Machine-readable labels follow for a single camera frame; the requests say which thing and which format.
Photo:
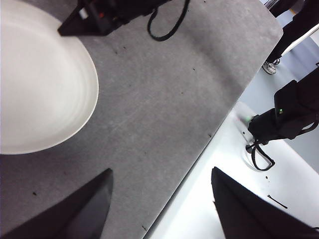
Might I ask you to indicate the thin black strip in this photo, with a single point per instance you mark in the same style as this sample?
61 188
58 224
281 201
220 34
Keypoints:
277 201

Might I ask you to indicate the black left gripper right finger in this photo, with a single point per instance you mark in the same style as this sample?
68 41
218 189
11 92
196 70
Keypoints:
249 216

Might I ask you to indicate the person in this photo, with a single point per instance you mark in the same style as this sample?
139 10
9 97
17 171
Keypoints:
286 37

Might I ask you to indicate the white bar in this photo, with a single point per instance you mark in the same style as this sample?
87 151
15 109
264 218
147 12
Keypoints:
301 39

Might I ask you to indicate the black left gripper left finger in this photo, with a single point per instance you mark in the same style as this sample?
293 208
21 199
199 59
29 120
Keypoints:
74 219

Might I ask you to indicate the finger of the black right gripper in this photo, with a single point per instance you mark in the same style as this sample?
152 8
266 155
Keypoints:
77 26

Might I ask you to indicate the white plate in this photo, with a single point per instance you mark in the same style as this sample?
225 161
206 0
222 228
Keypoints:
37 87

